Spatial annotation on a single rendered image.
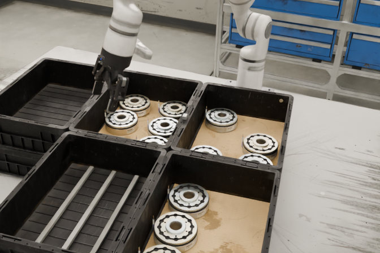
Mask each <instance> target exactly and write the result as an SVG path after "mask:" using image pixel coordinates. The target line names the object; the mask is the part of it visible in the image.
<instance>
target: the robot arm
mask: <svg viewBox="0 0 380 253"><path fill-rule="evenodd" d="M141 1H150V0H141ZM228 1H229V3H230V6H231V8H232V12H233V14H234V17H235V22H236V27H237V31H238V32H239V34H240V35H241V36H242V37H244V38H246V39H250V40H254V41H256V44H255V45H249V46H245V47H243V48H242V49H241V50H240V56H239V67H238V73H237V83H236V86H239V87H243V88H250V89H257V90H261V88H262V80H263V76H264V68H265V59H266V54H267V50H268V45H269V39H270V34H271V29H272V19H271V17H270V16H267V15H263V14H259V13H256V12H252V11H250V10H249V8H250V6H251V5H252V4H253V2H254V1H255V0H228ZM142 19H143V13H142V12H141V10H140V9H139V8H138V7H137V6H136V5H135V3H134V0H113V13H112V16H111V20H110V24H109V28H108V30H107V32H106V35H105V39H104V42H103V45H102V50H101V53H100V55H98V57H97V60H96V63H95V65H94V68H93V72H92V73H93V75H95V77H94V79H95V83H94V87H93V91H92V93H93V95H100V94H101V91H102V88H103V84H104V82H103V81H106V83H107V89H108V90H109V91H110V99H109V102H108V105H107V109H106V112H107V113H114V112H115V111H116V107H117V105H118V102H119V101H120V102H122V101H125V97H126V92H127V88H128V83H129V78H128V77H123V71H124V69H126V68H128V67H129V66H130V64H131V60H132V57H133V54H136V55H138V56H140V57H142V58H144V59H147V60H151V58H152V55H153V53H152V51H151V50H150V49H149V48H147V47H146V46H145V45H144V44H143V43H142V42H141V41H140V40H139V39H138V38H137V35H138V33H139V29H140V25H141V22H142ZM98 68H101V69H100V70H99V71H97V69H98ZM112 85H116V86H112ZM114 90H115V94H114ZM121 92H122V96H121Z"/></svg>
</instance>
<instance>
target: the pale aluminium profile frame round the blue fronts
mask: <svg viewBox="0 0 380 253"><path fill-rule="evenodd" d="M354 5H355V0H347V2H346V7H345V11H344V16H343V21H337V20H330V19H323V18H315V17H311V16H304V15H297V14H290V13H286V12H279V11H272V10H264V9H260V8H252V7H250V8H249V10H250V11H252V12H256V13H259V14H263V15H267V16H270V17H271V19H275V20H282V21H289V22H293V23H299V24H306V25H313V26H317V27H324V28H331V29H337V34H336V35H337V36H338V37H339V40H338V45H334V49H333V53H332V54H335V59H334V63H329V62H323V61H322V60H320V59H314V58H313V59H307V58H301V57H297V56H291V55H284V54H278V53H272V52H269V51H267V54H266V59H271V60H277V61H280V62H286V63H292V64H298V65H302V66H308V67H314V68H320V69H326V70H327V71H328V73H329V74H330V76H331V77H330V80H329V81H328V82H326V83H323V84H322V83H319V82H313V81H307V80H302V79H298V78H292V77H287V76H281V75H275V74H272V73H266V72H264V76H263V80H269V81H274V82H280V83H283V84H289V85H294V86H299V87H304V88H309V89H314V90H320V91H325V92H327V97H326V99H328V100H332V98H333V94H340V95H345V96H349V97H354V98H360V99H366V100H369V101H375V102H380V94H374V93H369V92H365V91H359V90H354V89H348V88H343V87H341V86H340V85H339V84H338V83H337V78H338V76H340V75H341V74H344V73H347V74H351V75H357V76H363V77H369V78H375V79H379V80H380V72H379V71H373V70H369V69H363V68H362V67H359V66H352V67H351V66H345V65H343V64H341V62H342V59H343V56H345V54H346V49H347V47H346V41H348V39H349V34H350V32H356V33H363V34H370V35H374V36H380V27H375V26H370V25H363V24H356V23H351V18H352V13H353V8H354ZM224 12H231V13H233V12H232V8H231V6H230V4H226V3H225V0H218V9H217V27H216V37H215V56H214V74H213V76H215V77H219V75H220V71H223V72H228V73H234V74H238V67H234V66H228V65H226V64H225V61H226V60H227V59H228V57H229V56H230V55H231V54H232V53H238V54H239V53H240V50H241V49H242V48H243V47H245V46H242V45H235V44H230V45H228V44H225V43H226V42H227V41H228V38H229V30H230V27H226V26H223V21H224ZM223 30H225V31H226V33H225V34H224V35H223ZM222 53H223V54H222ZM221 55H222V56H221Z"/></svg>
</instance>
